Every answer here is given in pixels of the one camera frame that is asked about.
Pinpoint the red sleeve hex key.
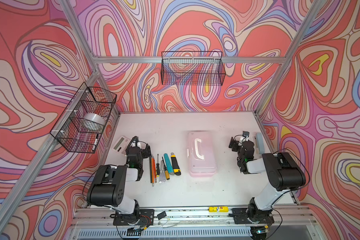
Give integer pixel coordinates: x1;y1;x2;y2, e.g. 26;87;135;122
152;157;157;184

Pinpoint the pink plastic tool box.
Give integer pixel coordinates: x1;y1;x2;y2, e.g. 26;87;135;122
187;131;217;178

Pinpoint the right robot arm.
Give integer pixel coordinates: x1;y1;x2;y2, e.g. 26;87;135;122
229;136;307;222

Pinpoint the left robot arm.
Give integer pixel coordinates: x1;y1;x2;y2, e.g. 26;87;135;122
86;136;152;217

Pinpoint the blue grey stapler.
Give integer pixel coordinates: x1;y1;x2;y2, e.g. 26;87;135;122
253;133;265;155

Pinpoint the pink calculator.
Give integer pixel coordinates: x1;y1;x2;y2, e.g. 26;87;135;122
112;136;131;156

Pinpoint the black yellow phillips screwdriver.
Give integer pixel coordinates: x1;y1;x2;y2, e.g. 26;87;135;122
156;154;160;178

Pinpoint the teal utility knife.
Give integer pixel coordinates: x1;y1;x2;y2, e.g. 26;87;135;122
164;153;175;175

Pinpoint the black marker in basket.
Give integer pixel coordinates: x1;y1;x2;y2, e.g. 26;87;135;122
92;134;99;152

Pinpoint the black yellow utility knife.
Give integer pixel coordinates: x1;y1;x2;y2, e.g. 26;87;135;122
171;153;182;176

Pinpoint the silver tape roll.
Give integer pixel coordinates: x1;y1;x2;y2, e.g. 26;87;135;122
84;113;106;125

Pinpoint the yellow label tag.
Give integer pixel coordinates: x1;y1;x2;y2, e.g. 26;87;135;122
209;206;229;213

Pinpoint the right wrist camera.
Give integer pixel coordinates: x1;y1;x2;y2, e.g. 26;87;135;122
242;131;250;140

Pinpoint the clear handle screwdriver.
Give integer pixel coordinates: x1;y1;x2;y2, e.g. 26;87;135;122
159;161;166;184

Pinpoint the yellow handle screwdriver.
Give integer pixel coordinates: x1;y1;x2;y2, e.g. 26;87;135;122
162;158;170;181

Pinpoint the black wire basket left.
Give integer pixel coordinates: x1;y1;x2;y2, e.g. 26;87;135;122
50;83;117;154

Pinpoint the black wire basket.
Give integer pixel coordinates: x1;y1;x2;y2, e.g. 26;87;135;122
161;50;226;86
50;83;117;154

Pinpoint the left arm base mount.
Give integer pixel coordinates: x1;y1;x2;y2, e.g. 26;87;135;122
110;209;155;228

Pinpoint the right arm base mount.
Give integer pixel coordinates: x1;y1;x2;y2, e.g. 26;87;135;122
229;208;275;226

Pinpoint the aluminium front rail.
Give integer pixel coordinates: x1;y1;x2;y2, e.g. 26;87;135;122
71;205;319;228

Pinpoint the black wire basket back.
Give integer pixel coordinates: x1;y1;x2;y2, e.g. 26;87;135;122
161;50;226;86

